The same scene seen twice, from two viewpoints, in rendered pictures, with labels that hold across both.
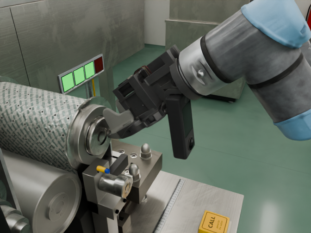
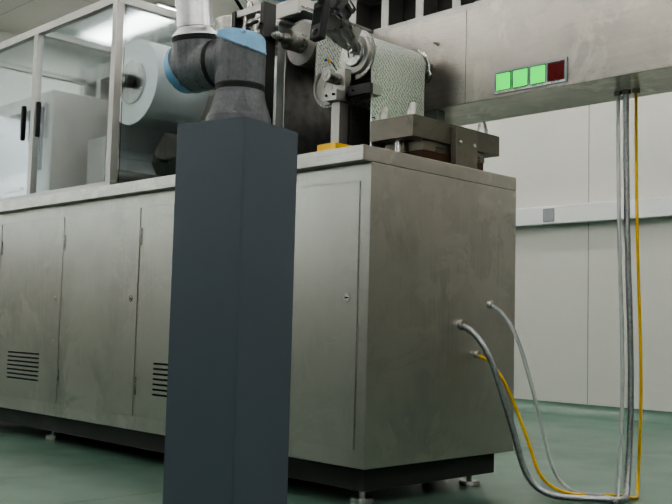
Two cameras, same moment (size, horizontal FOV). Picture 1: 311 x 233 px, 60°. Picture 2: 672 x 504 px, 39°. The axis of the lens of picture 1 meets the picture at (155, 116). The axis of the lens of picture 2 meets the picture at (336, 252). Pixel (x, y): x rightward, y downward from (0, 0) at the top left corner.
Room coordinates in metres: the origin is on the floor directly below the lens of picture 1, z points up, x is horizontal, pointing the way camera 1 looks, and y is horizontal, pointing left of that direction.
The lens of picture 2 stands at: (1.40, -2.47, 0.45)
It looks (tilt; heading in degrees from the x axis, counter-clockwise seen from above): 4 degrees up; 112
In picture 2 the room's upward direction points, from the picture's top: 2 degrees clockwise
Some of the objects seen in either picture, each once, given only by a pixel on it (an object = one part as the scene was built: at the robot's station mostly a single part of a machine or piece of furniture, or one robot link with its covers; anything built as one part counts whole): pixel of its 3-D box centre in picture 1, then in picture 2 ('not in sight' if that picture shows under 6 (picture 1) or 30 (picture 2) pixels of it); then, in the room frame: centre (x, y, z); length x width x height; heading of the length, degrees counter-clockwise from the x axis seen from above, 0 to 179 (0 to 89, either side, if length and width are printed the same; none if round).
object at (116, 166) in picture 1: (108, 168); (364, 91); (0.46, 0.11, 1.13); 0.09 x 0.06 x 0.03; 156
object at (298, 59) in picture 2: not in sight; (329, 51); (0.25, 0.34, 1.33); 0.25 x 0.14 x 0.14; 66
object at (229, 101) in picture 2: not in sight; (239, 107); (0.38, -0.52, 0.95); 0.15 x 0.15 x 0.10
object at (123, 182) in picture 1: (122, 186); (328, 75); (0.36, 0.06, 1.18); 0.04 x 0.02 x 0.04; 156
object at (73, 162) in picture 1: (92, 134); (356, 54); (0.43, 0.12, 1.25); 0.15 x 0.01 x 0.15; 156
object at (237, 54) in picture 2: not in sight; (238, 58); (0.37, -0.52, 1.07); 0.13 x 0.12 x 0.14; 166
